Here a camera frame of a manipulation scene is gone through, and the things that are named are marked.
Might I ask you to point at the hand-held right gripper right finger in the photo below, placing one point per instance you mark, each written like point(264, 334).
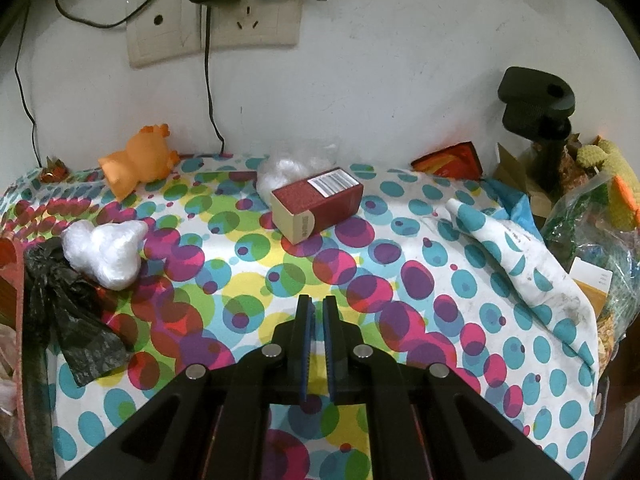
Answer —
point(331, 345)

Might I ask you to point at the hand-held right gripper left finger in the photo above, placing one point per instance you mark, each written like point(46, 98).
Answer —
point(305, 345)

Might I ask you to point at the red box with beige end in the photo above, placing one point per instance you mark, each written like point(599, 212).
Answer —
point(320, 205)

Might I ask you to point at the red basket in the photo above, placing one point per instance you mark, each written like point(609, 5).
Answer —
point(10, 270)

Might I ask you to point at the polka dot bedsheet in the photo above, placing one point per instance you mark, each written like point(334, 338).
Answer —
point(300, 270)

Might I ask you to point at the clear plastic bag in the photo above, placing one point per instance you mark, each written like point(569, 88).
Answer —
point(287, 170)

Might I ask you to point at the white plastic bag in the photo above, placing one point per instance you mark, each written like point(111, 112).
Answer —
point(107, 255)

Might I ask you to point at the red orange packet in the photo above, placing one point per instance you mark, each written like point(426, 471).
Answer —
point(447, 161)

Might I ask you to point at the blue plastic sheet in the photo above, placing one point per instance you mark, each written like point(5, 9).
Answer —
point(522, 212)

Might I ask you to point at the black plastic bag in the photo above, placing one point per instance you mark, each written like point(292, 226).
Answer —
point(60, 310)

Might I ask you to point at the orange plush toy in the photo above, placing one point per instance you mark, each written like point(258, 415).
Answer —
point(137, 160)

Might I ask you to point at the brown cardboard piece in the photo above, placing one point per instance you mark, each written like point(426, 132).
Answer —
point(515, 170)

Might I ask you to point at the white and orange card box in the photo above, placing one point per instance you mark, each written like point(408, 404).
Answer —
point(592, 280)

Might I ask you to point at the clear bag with green contents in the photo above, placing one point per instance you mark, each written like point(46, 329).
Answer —
point(600, 240)

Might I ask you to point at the orange foil wrapper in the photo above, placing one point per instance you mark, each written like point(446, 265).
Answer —
point(52, 170)

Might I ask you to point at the beige power socket plate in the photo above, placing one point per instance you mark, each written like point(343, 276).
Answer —
point(260, 25)

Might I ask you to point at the yellow plush toy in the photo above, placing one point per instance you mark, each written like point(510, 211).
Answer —
point(620, 180)

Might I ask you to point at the beige round-hole wall outlet plate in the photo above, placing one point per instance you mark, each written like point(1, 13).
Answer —
point(160, 35)

